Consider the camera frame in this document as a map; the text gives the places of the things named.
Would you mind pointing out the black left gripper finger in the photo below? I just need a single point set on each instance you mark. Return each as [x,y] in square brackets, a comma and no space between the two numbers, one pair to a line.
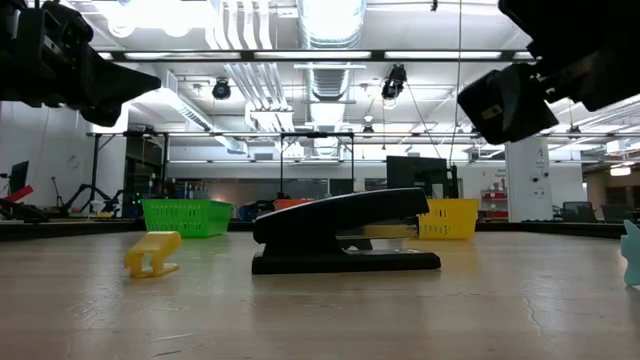
[125,82]
[102,116]

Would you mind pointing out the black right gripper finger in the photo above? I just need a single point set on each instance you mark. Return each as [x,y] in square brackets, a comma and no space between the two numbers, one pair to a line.
[510,105]

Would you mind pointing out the green staple remover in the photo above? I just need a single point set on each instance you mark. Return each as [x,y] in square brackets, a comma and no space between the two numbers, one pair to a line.
[632,255]

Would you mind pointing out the black background robot arm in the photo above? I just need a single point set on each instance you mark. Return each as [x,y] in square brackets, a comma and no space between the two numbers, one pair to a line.
[90,192]

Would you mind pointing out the yellow staple remover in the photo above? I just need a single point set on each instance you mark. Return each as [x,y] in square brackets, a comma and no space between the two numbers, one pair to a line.
[150,245]

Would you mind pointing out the black stapler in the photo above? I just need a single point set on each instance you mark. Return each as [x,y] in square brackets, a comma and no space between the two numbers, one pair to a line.
[325,215]

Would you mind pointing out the white building column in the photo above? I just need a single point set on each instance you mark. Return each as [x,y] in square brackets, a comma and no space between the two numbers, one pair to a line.
[527,180]

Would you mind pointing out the black round hanging lamp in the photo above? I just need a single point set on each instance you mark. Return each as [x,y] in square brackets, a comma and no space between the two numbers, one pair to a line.
[221,90]

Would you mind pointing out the red storage shelf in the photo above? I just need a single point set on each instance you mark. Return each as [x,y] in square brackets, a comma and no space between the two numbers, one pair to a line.
[494,205]

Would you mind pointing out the small black monitor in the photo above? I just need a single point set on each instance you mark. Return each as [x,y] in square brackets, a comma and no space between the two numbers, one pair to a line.
[19,176]

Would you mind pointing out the black background monitor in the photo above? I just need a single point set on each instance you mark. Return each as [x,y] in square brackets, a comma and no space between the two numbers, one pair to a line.
[415,175]

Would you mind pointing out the black overhead rig bar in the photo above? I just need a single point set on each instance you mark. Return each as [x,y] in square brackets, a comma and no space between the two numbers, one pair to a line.
[240,55]

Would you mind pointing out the yellow plastic basket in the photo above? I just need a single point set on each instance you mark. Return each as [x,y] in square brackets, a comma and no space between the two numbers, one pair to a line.
[450,220]

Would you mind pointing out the green plastic basket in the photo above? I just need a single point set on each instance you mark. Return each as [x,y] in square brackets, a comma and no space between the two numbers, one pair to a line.
[185,217]

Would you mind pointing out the red plastic basket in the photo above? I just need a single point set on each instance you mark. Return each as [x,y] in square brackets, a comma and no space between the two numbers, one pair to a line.
[290,203]

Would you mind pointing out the black overhead camera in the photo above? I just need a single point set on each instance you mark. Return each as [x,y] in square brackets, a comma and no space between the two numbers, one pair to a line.
[395,82]

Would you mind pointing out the black background rig frame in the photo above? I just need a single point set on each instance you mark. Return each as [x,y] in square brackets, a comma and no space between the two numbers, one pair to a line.
[281,165]

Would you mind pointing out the silver ventilation duct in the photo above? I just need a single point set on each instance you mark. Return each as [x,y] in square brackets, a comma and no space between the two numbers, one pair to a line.
[330,30]

